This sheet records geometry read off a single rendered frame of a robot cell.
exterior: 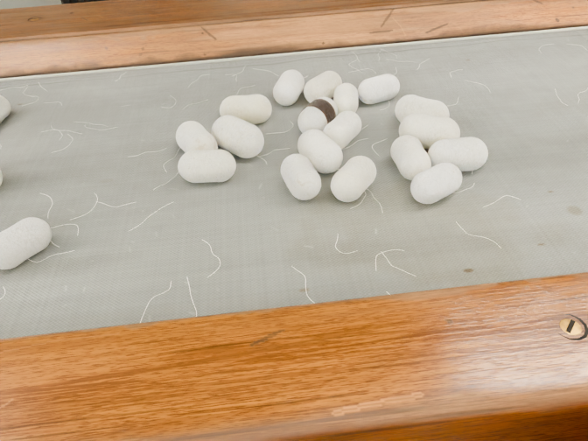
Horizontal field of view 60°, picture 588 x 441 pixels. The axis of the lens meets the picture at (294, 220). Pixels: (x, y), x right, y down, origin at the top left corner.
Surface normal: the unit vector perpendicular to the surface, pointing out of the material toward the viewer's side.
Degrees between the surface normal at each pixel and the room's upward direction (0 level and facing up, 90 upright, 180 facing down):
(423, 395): 0
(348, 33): 45
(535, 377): 0
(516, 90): 0
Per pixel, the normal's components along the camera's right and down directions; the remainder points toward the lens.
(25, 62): 0.04, -0.08
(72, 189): -0.05, -0.76
